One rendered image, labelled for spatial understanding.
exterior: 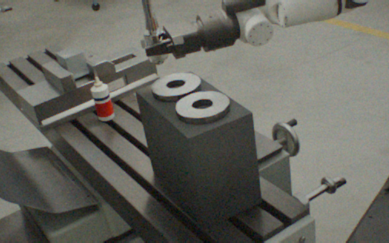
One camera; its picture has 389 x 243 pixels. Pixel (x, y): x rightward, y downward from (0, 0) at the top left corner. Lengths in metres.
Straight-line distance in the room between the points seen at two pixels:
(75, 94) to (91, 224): 0.34
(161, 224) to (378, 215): 0.72
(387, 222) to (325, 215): 0.94
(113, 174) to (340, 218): 1.45
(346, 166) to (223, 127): 1.88
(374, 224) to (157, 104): 0.76
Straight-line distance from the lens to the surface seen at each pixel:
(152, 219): 0.98
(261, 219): 0.94
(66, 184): 1.26
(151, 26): 1.21
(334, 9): 1.34
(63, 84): 1.34
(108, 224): 1.22
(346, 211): 2.44
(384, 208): 1.54
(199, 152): 0.84
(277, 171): 1.49
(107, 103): 1.30
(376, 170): 2.68
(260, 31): 1.24
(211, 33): 1.22
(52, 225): 1.22
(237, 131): 0.87
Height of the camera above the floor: 1.58
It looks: 30 degrees down
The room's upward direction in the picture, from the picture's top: 10 degrees counter-clockwise
